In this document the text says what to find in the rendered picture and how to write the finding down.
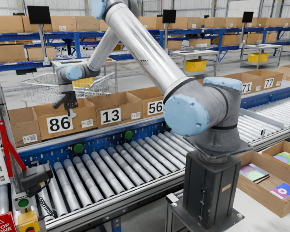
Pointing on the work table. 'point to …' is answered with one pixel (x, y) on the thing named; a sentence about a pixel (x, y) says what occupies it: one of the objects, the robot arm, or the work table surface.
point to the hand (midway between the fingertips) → (68, 120)
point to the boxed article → (283, 191)
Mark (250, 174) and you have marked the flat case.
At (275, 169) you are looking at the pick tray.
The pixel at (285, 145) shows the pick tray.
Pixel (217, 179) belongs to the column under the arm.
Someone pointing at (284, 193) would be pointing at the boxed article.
